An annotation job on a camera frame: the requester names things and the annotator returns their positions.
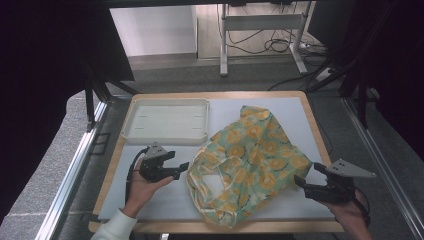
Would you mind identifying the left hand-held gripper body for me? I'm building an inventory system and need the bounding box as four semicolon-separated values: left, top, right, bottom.
139;142;172;183

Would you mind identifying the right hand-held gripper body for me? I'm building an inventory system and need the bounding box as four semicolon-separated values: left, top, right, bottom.
304;158;377;205

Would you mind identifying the orange-print green cloth bag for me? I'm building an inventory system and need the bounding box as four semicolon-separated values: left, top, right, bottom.
185;105;314;230

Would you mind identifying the person's left hand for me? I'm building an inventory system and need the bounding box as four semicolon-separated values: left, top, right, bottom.
121;165;175;219

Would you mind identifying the person's right hand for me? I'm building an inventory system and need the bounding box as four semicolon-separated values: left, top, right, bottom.
327;190;374;240

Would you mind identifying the white plastic tray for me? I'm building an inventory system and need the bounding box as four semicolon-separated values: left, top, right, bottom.
120;98;211;146

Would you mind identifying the black metal stand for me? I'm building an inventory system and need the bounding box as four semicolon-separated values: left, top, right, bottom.
82;61;138;132
306;41;372;130

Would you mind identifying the white power strip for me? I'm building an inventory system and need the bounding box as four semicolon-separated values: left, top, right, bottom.
314;67;336;83

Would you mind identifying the black curtain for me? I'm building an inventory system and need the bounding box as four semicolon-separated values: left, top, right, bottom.
307;0;424;162
0;0;135;225

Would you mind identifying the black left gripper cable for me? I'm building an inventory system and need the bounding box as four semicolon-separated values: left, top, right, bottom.
124;146;150;205

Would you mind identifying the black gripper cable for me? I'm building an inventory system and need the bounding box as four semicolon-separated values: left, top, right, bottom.
353;187;372;228
124;146;150;205

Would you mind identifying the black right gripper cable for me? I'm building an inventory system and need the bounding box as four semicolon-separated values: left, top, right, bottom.
353;187;372;228

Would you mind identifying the aluminium rail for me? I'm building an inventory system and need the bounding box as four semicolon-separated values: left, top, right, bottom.
34;99;112;240
342;96;424;240

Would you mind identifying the long black floor cable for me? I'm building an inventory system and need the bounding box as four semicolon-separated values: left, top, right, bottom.
267;73;322;92

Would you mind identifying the coiled black floor cable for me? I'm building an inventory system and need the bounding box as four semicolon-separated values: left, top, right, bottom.
264;37;292;54

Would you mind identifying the white metal desk frame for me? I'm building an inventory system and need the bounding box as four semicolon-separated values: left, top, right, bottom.
218;1;316;78

